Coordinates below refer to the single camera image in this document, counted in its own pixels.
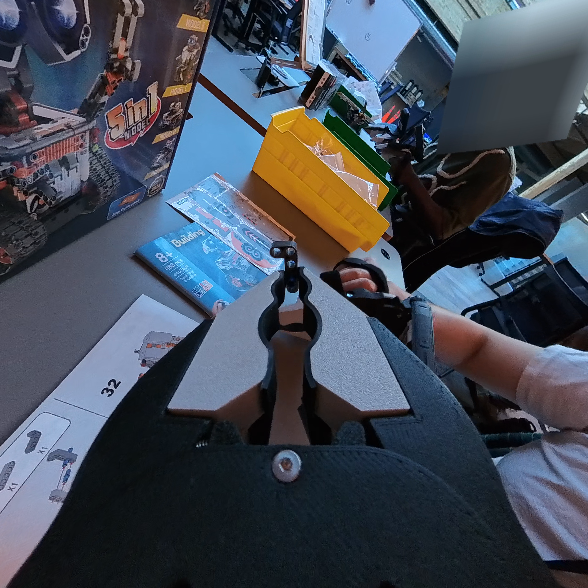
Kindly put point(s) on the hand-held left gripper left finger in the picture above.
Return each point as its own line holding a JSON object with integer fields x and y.
{"x": 216, "y": 358}

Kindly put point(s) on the robot kit box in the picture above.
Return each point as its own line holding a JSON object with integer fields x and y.
{"x": 92, "y": 138}

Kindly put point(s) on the clear plastic bag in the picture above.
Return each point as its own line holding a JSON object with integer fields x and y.
{"x": 344, "y": 165}

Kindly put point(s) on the blue instruction booklet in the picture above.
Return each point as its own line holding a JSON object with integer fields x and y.
{"x": 197, "y": 262}

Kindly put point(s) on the wooden easel board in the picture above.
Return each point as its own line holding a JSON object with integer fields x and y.
{"x": 312, "y": 36}

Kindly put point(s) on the robot sticker sheet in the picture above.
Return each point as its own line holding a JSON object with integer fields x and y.
{"x": 220, "y": 216}

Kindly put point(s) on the black office chair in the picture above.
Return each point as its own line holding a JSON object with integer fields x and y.
{"x": 519, "y": 303}

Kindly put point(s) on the yellow plastic bin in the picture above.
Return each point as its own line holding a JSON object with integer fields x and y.
{"x": 312, "y": 183}

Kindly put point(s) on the grey holed beam with blue pin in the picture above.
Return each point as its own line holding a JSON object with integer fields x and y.
{"x": 282, "y": 246}

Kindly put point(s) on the whiteboard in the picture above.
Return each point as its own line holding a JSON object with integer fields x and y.
{"x": 372, "y": 36}

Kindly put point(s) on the person's right hand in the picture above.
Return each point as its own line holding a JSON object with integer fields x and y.
{"x": 357, "y": 275}

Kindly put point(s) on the black phone stand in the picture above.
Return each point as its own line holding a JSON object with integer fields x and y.
{"x": 264, "y": 73}

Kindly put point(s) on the navy jacket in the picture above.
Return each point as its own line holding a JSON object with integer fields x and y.
{"x": 514, "y": 220}

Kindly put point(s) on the grey desk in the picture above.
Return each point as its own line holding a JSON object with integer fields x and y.
{"x": 92, "y": 298}

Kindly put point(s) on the grey table with wooden edge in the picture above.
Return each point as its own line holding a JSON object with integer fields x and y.
{"x": 229, "y": 69}

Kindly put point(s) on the green plastic bin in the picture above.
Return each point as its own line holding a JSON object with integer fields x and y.
{"x": 363, "y": 147}
{"x": 344, "y": 99}

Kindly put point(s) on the open white instruction booklet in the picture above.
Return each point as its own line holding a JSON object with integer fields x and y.
{"x": 69, "y": 413}

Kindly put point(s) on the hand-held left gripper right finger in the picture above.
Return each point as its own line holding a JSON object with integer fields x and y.
{"x": 358, "y": 358}

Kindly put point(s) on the dark green plaid cloth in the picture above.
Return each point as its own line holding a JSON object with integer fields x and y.
{"x": 510, "y": 438}

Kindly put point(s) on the person's right forearm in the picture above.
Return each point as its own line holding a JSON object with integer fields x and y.
{"x": 468, "y": 344}

